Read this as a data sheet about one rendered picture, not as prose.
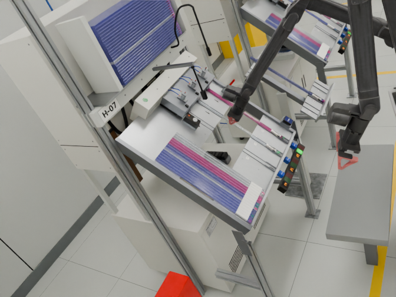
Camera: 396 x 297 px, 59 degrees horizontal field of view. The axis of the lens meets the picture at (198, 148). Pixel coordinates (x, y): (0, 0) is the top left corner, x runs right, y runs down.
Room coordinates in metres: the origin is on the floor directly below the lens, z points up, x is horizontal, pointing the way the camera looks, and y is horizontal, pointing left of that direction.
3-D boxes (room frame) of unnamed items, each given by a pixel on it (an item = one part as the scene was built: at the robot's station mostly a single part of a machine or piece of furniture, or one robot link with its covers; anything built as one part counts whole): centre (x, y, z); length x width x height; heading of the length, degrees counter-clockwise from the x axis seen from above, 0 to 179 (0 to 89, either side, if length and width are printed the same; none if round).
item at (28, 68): (1.97, 0.42, 0.86); 0.70 x 0.67 x 1.72; 137
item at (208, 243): (1.74, 0.17, 0.31); 0.70 x 0.65 x 0.62; 137
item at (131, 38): (1.70, 0.04, 1.52); 0.51 x 0.13 x 0.27; 137
